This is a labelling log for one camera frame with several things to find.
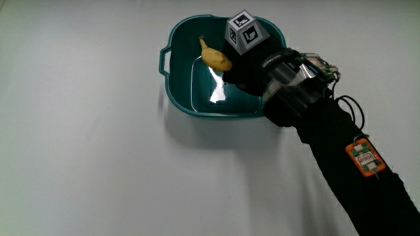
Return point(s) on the person's right hand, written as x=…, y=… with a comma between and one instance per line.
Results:
x=246, y=69

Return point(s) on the yellow banana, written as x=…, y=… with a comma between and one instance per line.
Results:
x=215, y=60

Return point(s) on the teal plastic plate basin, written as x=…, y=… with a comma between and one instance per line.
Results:
x=183, y=65

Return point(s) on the person's right forearm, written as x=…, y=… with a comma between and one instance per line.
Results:
x=354, y=183

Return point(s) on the wrist circuit board tracker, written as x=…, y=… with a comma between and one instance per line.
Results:
x=320, y=67

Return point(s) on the orange sensor module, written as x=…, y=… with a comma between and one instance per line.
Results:
x=365, y=158

